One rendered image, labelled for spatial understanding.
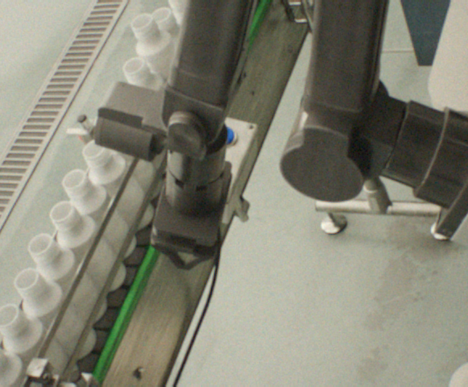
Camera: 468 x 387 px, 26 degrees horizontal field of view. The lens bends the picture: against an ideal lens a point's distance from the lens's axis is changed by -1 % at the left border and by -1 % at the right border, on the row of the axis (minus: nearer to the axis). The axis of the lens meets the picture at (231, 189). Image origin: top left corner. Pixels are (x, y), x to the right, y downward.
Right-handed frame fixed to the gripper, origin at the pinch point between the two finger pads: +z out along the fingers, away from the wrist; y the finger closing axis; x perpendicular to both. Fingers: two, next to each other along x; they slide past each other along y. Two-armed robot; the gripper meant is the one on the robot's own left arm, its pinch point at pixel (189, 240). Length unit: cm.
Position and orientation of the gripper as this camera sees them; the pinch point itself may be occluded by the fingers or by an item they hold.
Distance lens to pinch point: 114.3
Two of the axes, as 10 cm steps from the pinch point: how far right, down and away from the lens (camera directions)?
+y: -1.8, 7.9, -5.8
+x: 9.8, 1.9, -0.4
